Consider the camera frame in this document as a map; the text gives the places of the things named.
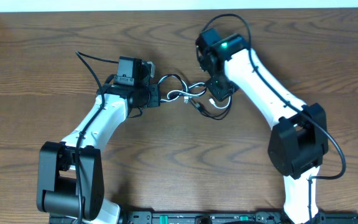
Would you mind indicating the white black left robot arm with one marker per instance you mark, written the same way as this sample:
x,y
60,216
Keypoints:
x,y
70,183

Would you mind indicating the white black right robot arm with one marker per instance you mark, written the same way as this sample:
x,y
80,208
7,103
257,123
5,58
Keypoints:
x,y
297,142

